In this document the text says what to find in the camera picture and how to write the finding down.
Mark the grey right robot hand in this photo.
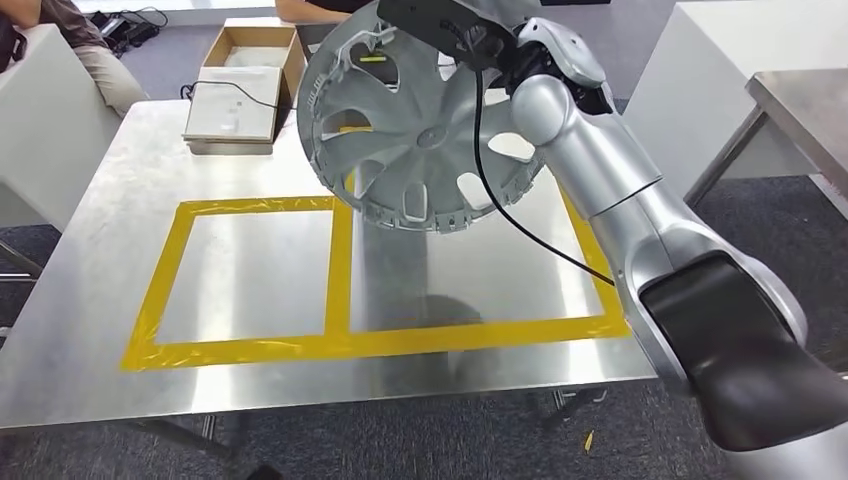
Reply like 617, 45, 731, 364
471, 0, 541, 26

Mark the silver wheel hubcap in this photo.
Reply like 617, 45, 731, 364
296, 5, 546, 234

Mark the steel workbench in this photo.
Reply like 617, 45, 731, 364
0, 92, 658, 480

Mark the person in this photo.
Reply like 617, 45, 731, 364
274, 0, 379, 24
0, 0, 150, 119

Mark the white desk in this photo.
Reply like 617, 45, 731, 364
0, 25, 127, 230
622, 0, 848, 200

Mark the open cardboard box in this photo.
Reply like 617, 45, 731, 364
201, 16, 307, 111

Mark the white flat box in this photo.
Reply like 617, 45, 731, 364
183, 64, 284, 157

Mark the black bag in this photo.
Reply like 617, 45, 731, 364
0, 16, 29, 74

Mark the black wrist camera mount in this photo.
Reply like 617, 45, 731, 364
376, 0, 519, 73

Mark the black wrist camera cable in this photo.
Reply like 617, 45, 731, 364
440, 19, 617, 287

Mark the black laptop cable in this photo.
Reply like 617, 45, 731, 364
180, 79, 296, 113

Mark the black cable bundle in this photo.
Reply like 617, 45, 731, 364
89, 6, 170, 56

